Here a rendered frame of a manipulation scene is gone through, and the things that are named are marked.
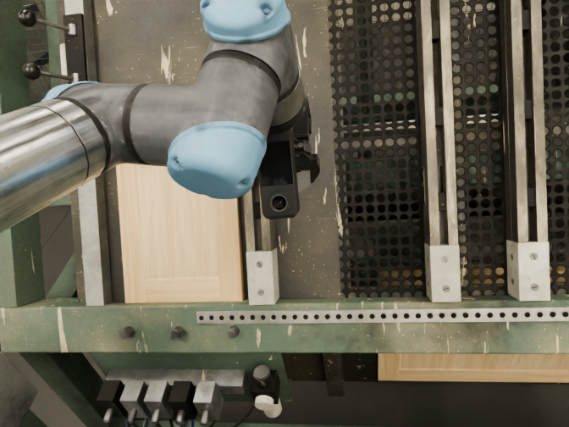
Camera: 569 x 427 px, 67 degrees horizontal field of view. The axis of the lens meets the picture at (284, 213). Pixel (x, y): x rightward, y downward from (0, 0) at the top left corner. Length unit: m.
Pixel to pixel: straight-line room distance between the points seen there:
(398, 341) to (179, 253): 0.57
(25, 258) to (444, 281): 1.07
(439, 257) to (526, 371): 0.79
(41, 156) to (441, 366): 1.45
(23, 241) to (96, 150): 0.98
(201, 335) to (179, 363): 0.12
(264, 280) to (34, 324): 0.63
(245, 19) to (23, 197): 0.22
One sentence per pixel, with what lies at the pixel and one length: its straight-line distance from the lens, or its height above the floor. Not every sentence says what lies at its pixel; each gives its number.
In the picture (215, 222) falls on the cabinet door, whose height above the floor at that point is 1.05.
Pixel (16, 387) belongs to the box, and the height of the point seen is 0.83.
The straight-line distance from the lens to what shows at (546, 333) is 1.13.
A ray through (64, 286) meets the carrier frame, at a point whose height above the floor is 0.79.
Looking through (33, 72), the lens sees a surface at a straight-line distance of 1.18.
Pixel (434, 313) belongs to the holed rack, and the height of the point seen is 0.89.
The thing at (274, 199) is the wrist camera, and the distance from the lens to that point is 0.53.
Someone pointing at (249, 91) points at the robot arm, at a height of 1.57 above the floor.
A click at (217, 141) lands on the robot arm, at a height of 1.56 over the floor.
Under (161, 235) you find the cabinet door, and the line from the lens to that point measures 1.14.
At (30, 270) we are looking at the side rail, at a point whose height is 0.95.
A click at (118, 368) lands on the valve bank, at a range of 1.30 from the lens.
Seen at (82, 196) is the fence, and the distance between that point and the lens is 1.21.
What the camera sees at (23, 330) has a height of 0.86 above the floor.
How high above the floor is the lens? 1.72
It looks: 39 degrees down
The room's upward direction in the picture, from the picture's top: 10 degrees counter-clockwise
